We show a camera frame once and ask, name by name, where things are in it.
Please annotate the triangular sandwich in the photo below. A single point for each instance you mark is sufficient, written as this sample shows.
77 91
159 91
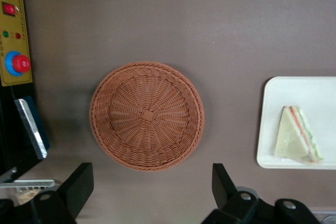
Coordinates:
291 140

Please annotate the round brown wicker basket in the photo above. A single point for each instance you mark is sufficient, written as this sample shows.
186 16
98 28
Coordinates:
147 116

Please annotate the red emergency stop button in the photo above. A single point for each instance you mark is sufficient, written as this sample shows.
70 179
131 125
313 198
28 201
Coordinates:
19 63

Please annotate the beige plastic tray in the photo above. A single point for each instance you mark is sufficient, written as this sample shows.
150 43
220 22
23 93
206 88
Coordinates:
302 90

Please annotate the silver edged blue panel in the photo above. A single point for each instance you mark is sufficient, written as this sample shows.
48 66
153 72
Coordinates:
31 129

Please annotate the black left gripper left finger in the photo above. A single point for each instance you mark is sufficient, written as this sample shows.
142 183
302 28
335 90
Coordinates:
76 190

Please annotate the black machine yellow control panel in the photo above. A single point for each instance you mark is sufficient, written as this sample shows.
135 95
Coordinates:
14 24

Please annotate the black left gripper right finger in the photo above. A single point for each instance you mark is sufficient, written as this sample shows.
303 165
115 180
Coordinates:
225 192

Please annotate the clear bagged snack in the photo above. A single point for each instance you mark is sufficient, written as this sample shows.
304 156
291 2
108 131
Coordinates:
27 196

